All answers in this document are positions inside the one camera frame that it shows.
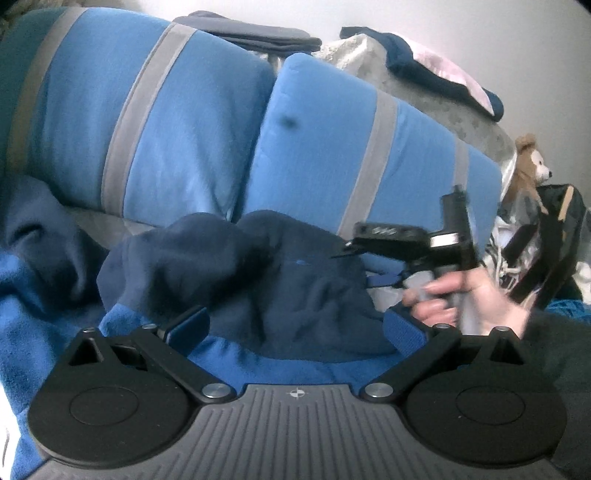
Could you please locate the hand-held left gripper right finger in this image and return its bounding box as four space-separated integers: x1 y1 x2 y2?
361 307 529 403

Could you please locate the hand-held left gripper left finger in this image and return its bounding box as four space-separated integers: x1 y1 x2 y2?
67 305 234 404

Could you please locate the blue and navy fleece jacket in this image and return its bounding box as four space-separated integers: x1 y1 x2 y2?
0 174 402 480

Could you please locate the person's right forearm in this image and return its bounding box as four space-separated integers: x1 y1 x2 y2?
519 307 591 480

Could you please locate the person's right hand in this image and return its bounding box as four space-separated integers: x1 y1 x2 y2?
402 267 533 340

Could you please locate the white black-striped cloth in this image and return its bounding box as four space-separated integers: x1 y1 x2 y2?
486 216 539 298

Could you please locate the small blue grey-striped pillow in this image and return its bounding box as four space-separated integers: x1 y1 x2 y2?
240 53 505 260

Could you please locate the brown teddy bear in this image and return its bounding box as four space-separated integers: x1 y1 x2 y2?
501 134 554 214

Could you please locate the navy and pink garment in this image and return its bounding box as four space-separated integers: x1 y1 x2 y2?
340 26 505 122

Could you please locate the white lace blanket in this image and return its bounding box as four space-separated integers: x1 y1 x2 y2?
314 34 395 90

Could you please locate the large blue grey-striped pillow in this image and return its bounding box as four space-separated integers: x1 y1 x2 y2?
0 7 276 228

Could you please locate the folded grey cloth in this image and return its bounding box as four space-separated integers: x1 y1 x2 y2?
173 11 323 54

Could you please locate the black bag with strap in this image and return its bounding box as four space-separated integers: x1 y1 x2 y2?
503 184 590 311

